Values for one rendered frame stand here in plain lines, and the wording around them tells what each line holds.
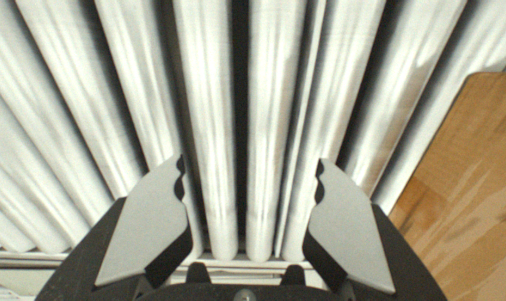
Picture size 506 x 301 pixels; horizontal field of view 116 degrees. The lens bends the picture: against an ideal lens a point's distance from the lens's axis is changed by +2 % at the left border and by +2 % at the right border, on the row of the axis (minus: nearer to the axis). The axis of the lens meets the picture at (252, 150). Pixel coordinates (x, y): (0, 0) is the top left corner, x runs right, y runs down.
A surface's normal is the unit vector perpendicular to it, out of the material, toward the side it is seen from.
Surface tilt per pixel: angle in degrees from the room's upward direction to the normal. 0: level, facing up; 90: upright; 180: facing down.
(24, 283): 0
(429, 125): 51
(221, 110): 36
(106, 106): 55
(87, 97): 29
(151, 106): 24
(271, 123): 1
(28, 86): 44
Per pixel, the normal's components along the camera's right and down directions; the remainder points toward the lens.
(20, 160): 0.64, 0.39
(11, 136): 0.80, 0.31
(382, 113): -0.61, 0.37
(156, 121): 0.40, 0.45
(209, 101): 0.18, 0.48
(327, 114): -0.32, 0.45
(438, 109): -0.78, 0.28
